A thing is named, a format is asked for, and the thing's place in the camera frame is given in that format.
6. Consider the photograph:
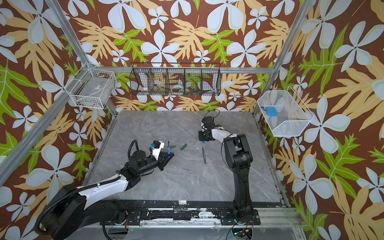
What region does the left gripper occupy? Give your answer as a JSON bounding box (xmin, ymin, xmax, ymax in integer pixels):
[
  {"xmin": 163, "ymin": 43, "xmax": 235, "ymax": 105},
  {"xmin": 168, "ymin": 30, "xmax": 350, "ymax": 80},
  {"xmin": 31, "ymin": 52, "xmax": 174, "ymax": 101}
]
[{"xmin": 137, "ymin": 151, "xmax": 175, "ymax": 177}]

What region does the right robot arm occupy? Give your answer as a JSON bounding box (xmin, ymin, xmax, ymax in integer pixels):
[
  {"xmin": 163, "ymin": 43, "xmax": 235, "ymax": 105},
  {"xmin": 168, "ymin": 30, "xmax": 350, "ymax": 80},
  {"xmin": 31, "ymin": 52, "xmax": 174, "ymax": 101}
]
[{"xmin": 199, "ymin": 116, "xmax": 254, "ymax": 224}]

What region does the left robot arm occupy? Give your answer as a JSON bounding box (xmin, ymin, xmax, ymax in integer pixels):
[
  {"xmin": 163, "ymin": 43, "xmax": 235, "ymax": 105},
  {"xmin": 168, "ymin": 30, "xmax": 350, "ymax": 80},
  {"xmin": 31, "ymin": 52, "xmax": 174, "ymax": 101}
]
[{"xmin": 34, "ymin": 140, "xmax": 175, "ymax": 240}]

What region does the green pen middle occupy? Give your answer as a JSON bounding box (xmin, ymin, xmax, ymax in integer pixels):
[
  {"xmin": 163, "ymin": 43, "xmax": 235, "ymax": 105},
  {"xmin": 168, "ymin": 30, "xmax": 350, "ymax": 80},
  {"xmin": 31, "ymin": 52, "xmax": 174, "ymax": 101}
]
[{"xmin": 202, "ymin": 147, "xmax": 207, "ymax": 164}]

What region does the blue object in basket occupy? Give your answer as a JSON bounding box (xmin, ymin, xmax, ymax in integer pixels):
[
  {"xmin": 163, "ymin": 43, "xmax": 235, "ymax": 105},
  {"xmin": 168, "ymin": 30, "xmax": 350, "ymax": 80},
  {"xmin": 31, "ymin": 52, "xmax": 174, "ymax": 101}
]
[{"xmin": 264, "ymin": 107, "xmax": 278, "ymax": 117}]

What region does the white mesh basket right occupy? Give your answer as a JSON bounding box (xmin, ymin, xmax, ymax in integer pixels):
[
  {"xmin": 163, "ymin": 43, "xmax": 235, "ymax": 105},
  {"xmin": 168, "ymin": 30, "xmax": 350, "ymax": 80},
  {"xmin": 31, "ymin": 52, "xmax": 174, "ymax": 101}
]
[{"xmin": 258, "ymin": 87, "xmax": 315, "ymax": 138}]

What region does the electronics board with led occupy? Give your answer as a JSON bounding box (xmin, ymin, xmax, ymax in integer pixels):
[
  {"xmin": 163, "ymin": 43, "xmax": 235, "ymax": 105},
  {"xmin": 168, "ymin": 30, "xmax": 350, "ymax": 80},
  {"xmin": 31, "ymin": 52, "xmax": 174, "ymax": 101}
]
[{"xmin": 232, "ymin": 228, "xmax": 253, "ymax": 240}]

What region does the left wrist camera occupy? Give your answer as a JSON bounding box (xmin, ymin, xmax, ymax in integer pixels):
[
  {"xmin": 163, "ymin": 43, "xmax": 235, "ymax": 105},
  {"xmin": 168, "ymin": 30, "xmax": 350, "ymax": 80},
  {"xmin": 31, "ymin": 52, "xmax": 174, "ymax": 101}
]
[{"xmin": 150, "ymin": 141, "xmax": 165, "ymax": 161}]

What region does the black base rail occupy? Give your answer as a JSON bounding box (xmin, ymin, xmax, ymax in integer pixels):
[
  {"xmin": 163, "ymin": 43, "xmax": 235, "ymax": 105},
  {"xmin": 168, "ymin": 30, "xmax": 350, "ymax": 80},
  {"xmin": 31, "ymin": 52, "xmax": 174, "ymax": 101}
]
[{"xmin": 119, "ymin": 200, "xmax": 261, "ymax": 226}]

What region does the black wire basket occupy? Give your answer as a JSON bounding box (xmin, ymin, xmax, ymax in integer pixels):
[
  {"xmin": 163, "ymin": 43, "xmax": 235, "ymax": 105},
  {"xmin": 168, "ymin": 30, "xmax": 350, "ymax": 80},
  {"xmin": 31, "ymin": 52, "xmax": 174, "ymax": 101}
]
[{"xmin": 129, "ymin": 63, "xmax": 222, "ymax": 96}]

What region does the white wire basket left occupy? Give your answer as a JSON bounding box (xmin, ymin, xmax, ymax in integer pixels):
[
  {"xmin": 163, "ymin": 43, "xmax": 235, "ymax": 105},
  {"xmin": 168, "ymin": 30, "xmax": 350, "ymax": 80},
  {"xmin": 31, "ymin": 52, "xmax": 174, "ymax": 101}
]
[{"xmin": 66, "ymin": 64, "xmax": 117, "ymax": 109}]

